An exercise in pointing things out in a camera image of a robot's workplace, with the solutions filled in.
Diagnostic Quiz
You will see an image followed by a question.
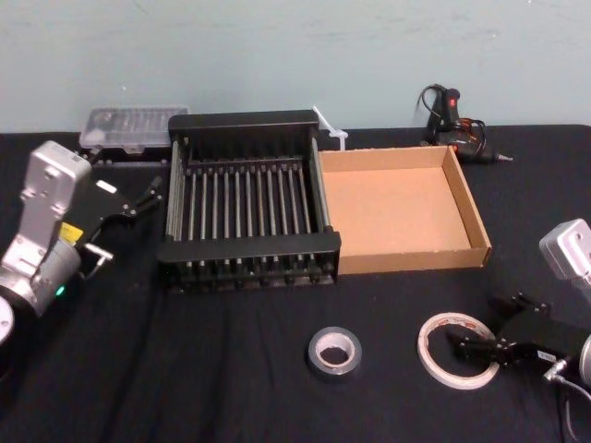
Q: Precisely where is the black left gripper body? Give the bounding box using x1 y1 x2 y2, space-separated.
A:
58 176 137 248

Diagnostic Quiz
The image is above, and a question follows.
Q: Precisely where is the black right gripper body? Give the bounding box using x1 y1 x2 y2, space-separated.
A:
494 311 586 368

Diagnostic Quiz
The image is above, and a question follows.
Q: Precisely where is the white tape roll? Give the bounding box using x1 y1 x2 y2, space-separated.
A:
416 311 502 391

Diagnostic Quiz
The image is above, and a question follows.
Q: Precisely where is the silver tape roll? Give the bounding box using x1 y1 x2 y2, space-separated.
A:
306 325 363 382

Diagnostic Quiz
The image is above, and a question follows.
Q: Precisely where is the clear plastic case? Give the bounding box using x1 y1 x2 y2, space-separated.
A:
78 104 192 167

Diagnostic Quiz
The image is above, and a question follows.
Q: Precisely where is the black rack with steel bars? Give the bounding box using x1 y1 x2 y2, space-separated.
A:
155 109 343 297

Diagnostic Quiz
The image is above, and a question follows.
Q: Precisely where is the shallow brown cardboard tray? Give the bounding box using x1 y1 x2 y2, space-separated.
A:
318 143 492 277

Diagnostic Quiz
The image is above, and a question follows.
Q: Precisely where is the black table cloth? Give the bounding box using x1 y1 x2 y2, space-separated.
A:
0 123 591 443

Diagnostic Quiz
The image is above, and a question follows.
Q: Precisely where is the white three-armed plastic piece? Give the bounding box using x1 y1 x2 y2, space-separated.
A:
310 104 351 151

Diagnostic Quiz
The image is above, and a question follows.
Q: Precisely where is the right gripper thin dark cable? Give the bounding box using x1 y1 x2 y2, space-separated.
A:
542 360 584 443

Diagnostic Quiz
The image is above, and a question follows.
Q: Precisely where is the black corded tool red switch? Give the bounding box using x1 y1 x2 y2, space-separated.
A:
416 83 515 164

